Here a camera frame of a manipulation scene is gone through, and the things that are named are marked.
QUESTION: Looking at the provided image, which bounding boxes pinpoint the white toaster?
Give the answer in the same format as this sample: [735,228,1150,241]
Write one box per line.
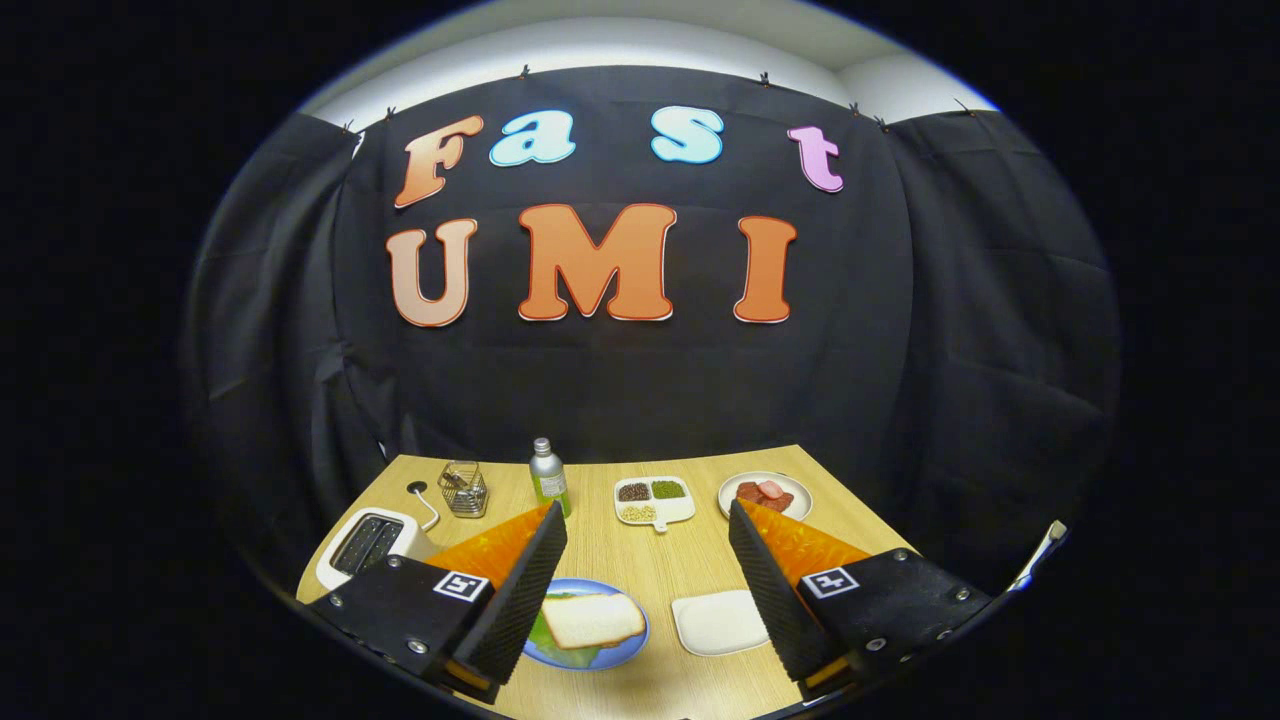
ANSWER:
[316,507,441,593]

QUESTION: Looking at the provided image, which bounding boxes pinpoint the toasted bread slice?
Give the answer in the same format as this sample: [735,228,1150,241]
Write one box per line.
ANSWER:
[541,593,647,651]

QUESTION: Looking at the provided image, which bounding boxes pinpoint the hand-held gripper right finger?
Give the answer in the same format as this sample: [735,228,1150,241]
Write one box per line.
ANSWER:
[728,498,994,701]

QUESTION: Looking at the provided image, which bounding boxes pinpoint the white square plate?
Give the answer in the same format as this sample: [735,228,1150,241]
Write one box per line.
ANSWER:
[671,589,771,658]

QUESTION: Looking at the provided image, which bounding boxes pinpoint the white round plate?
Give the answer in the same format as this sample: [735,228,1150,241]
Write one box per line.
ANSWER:
[717,471,813,521]

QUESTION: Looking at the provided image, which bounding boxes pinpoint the blue round plate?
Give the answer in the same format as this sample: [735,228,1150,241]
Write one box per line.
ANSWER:
[522,578,651,671]

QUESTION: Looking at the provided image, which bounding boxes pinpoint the green lettuce leaf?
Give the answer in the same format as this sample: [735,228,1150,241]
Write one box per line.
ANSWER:
[528,590,606,667]

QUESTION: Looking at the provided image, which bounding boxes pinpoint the white divided dish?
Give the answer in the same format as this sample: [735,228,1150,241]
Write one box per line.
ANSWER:
[613,476,697,533]

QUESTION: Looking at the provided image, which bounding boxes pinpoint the white slim bar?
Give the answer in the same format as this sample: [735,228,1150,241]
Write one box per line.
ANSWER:
[1010,520,1069,591]

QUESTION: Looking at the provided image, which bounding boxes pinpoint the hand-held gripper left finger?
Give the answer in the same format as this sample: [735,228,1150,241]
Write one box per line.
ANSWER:
[308,502,569,706]

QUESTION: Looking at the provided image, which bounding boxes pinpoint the silver green bottle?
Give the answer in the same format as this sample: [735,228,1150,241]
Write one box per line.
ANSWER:
[529,437,572,518]

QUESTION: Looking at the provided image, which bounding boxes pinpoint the metal wire basket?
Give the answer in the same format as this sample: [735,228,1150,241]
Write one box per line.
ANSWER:
[438,460,490,518]

